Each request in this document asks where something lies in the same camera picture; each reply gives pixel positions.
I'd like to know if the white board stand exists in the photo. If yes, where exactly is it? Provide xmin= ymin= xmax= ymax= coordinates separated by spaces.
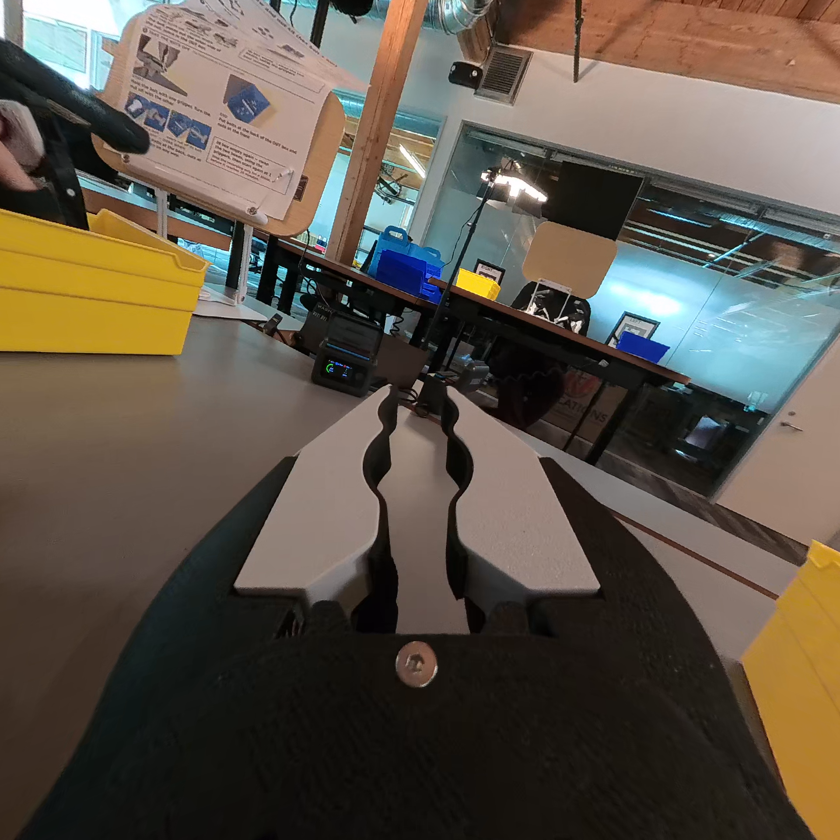
xmin=154 ymin=187 xmax=270 ymax=322

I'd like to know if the studio light on stand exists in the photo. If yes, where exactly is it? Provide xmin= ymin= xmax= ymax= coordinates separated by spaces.
xmin=420 ymin=164 xmax=549 ymax=401

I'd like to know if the instruction sheet on board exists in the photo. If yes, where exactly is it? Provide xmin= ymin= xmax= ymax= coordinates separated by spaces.
xmin=92 ymin=13 xmax=347 ymax=238

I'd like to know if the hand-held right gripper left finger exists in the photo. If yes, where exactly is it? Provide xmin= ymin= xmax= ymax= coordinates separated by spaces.
xmin=234 ymin=385 xmax=399 ymax=614

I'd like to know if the blue storage bin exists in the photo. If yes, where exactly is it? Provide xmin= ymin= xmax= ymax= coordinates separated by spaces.
xmin=617 ymin=330 xmax=670 ymax=364
xmin=367 ymin=248 xmax=442 ymax=303

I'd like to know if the wooden support post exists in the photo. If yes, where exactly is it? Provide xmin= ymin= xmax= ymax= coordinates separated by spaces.
xmin=326 ymin=0 xmax=429 ymax=263

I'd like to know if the black flat panel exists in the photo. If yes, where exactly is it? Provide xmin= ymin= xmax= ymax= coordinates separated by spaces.
xmin=545 ymin=161 xmax=646 ymax=242

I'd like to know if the white door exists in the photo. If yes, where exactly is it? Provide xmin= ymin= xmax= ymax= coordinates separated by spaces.
xmin=715 ymin=328 xmax=840 ymax=549

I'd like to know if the black label printer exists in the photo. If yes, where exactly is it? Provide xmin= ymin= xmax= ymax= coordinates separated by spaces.
xmin=311 ymin=311 xmax=383 ymax=398

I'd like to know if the plain wooden board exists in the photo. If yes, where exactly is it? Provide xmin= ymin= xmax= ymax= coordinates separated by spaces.
xmin=523 ymin=221 xmax=618 ymax=299

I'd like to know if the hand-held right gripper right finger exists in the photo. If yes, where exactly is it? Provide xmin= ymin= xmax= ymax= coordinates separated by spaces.
xmin=442 ymin=386 xmax=601 ymax=618

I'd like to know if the person's left hand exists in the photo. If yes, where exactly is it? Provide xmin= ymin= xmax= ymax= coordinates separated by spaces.
xmin=0 ymin=141 xmax=39 ymax=193

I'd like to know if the large yellow plastic bin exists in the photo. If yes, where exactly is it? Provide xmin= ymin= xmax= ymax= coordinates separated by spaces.
xmin=0 ymin=209 xmax=211 ymax=357
xmin=742 ymin=539 xmax=840 ymax=840

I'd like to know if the grey wall vent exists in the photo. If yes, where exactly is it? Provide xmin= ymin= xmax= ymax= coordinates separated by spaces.
xmin=474 ymin=42 xmax=534 ymax=106

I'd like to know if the black padded chair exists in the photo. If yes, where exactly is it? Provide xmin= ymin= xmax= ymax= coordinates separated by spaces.
xmin=511 ymin=279 xmax=592 ymax=337

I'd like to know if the silver air duct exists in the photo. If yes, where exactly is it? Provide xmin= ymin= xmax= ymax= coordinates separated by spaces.
xmin=423 ymin=0 xmax=500 ymax=35

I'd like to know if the light blue plastic crate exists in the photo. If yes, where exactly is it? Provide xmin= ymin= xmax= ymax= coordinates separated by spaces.
xmin=375 ymin=226 xmax=444 ymax=263

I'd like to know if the small yellow bin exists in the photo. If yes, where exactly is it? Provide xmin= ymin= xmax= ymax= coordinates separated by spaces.
xmin=455 ymin=268 xmax=501 ymax=303

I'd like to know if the long wooden table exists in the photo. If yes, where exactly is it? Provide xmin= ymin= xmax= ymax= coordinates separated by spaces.
xmin=269 ymin=236 xmax=691 ymax=467

